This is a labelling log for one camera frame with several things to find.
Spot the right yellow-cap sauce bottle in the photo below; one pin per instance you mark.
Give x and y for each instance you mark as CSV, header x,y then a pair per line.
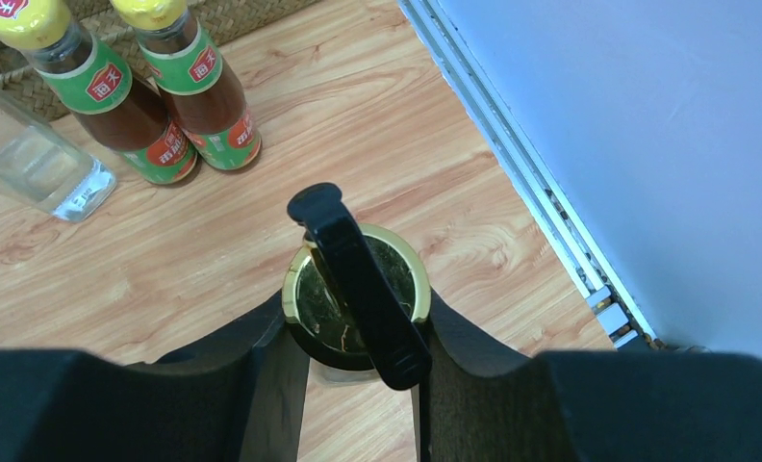
x,y
201,90

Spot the left yellow-cap sauce bottle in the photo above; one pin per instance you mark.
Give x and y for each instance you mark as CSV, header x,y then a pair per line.
x,y
115,106

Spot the brownish glass oil bottle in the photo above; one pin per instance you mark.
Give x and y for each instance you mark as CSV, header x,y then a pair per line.
x,y
356,296

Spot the clear oil bottle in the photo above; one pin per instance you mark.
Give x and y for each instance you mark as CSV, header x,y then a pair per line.
x,y
39,168

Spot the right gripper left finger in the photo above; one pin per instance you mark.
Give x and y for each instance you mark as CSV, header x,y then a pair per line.
x,y
236,394

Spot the yellow-cap sauce bottle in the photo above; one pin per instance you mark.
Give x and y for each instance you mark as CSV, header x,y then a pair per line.
x,y
201,90
115,106

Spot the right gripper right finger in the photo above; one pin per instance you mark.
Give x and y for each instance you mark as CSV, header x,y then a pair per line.
x,y
484,401

